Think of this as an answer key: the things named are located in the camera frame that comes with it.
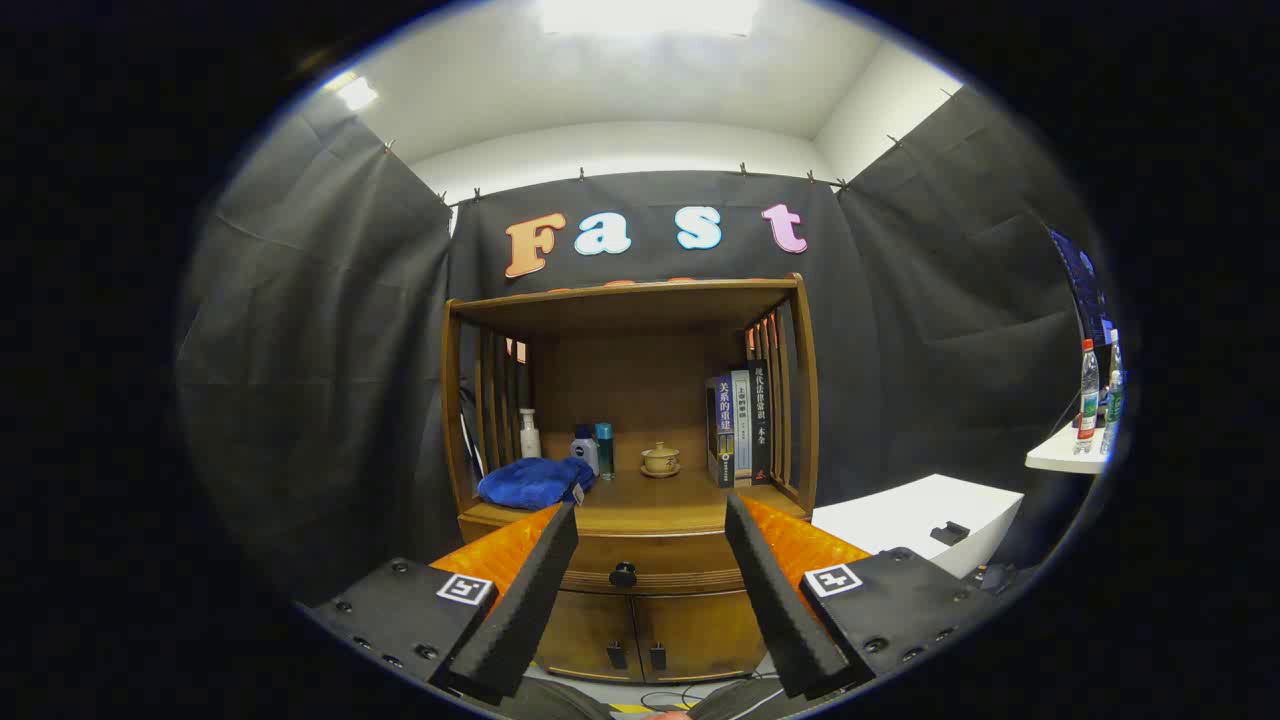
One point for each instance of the white bottle with blue cap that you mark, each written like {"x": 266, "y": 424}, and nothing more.
{"x": 585, "y": 452}

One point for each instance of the wooden countertop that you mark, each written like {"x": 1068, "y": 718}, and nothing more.
{"x": 660, "y": 495}

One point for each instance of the small black object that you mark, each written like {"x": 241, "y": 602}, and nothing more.
{"x": 948, "y": 532}

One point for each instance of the wooden cabinet door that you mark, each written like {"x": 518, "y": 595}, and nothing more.
{"x": 590, "y": 630}
{"x": 700, "y": 630}

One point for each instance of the black spine book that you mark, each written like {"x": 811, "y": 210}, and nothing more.
{"x": 760, "y": 420}

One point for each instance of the green label water bottle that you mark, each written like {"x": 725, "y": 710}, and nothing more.
{"x": 1112, "y": 410}

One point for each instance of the wooden cabinet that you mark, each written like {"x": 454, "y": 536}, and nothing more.
{"x": 640, "y": 380}

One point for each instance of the white pump bottle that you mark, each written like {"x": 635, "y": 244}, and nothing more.
{"x": 529, "y": 440}

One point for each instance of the blue towel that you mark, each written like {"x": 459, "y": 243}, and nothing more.
{"x": 530, "y": 482}

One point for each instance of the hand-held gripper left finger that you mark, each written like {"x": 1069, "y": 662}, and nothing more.
{"x": 520, "y": 610}

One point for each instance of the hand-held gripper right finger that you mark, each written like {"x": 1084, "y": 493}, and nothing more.
{"x": 780, "y": 610}

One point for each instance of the wooden drawer with black knob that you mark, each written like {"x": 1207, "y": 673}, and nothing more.
{"x": 650, "y": 550}

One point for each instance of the beige lidded teacup with saucer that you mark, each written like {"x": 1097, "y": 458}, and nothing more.
{"x": 660, "y": 460}

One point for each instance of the ceiling light panel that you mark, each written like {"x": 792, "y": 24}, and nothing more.
{"x": 357, "y": 93}

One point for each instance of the black backdrop cloth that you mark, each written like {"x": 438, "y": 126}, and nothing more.
{"x": 320, "y": 350}

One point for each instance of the white box unit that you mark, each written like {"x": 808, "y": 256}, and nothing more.
{"x": 900, "y": 510}

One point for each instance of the pale spine book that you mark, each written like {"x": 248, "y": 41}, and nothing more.
{"x": 741, "y": 430}

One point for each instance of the teal bottle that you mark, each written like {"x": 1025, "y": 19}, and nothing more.
{"x": 605, "y": 445}

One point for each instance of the blue spine book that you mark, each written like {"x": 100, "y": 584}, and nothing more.
{"x": 724, "y": 430}

